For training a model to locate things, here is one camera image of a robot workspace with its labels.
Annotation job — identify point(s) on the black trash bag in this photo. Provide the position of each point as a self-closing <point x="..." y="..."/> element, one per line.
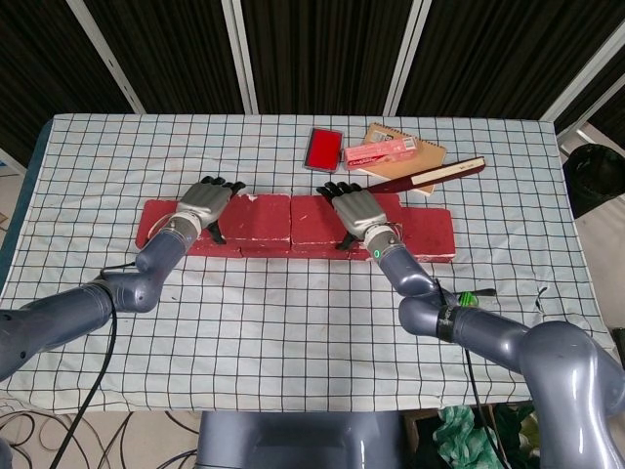
<point x="593" y="181"/>

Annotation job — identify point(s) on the metal fork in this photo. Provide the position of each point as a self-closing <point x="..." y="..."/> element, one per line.
<point x="486" y="292"/>

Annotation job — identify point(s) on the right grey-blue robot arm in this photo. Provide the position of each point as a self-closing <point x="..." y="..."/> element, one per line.
<point x="488" y="332"/>

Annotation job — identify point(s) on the green snack bag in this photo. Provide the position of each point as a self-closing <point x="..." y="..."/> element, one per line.
<point x="466" y="298"/>

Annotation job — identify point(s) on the maroon hardcover book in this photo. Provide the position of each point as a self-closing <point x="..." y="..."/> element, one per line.
<point x="395" y="184"/>

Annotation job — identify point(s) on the blue table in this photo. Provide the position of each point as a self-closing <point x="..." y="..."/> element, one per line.
<point x="19" y="220"/>

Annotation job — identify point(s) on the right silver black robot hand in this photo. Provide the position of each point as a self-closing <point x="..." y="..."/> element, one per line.
<point x="356" y="210"/>

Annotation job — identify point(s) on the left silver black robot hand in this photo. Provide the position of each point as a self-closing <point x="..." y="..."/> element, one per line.
<point x="205" y="202"/>

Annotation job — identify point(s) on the red ink pad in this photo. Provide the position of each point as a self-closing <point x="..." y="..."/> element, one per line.
<point x="323" y="149"/>

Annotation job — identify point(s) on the grey-blue robot torso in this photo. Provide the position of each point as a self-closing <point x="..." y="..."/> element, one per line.
<point x="298" y="439"/>

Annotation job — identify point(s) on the pink cardboard box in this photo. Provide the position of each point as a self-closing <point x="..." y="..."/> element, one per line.
<point x="381" y="152"/>

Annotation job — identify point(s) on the white partition post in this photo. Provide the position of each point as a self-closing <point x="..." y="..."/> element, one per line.
<point x="240" y="54"/>
<point x="406" y="56"/>
<point x="105" y="56"/>
<point x="581" y="58"/>

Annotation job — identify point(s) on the white black checkered tablecloth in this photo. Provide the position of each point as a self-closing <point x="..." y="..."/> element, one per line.
<point x="273" y="342"/>

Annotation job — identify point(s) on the green cloth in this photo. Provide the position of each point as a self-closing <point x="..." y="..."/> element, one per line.
<point x="459" y="432"/>

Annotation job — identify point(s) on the brown spiral notebook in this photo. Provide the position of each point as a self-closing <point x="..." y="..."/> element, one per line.
<point x="429" y="156"/>

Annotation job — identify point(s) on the red brick with chipped paint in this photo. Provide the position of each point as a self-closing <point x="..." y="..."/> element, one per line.
<point x="429" y="229"/>

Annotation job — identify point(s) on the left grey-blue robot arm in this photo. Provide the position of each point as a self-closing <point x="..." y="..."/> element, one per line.
<point x="49" y="322"/>

